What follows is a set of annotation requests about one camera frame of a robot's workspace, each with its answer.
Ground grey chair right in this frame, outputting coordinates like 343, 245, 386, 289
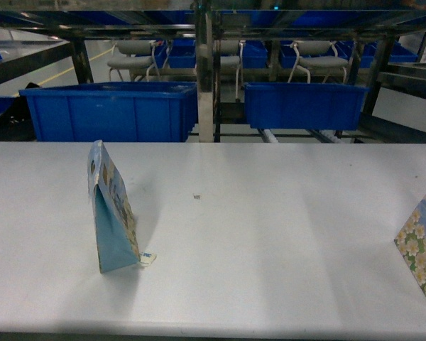
287, 40, 349, 84

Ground large blue bin left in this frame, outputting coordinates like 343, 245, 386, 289
20, 82, 197, 142

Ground grey office chair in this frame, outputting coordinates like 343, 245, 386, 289
107, 40, 163, 82

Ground small paper sticker scrap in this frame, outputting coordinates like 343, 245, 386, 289
138, 252, 157, 267

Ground blue bin on rollers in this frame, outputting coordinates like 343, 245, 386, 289
244, 82, 368, 130

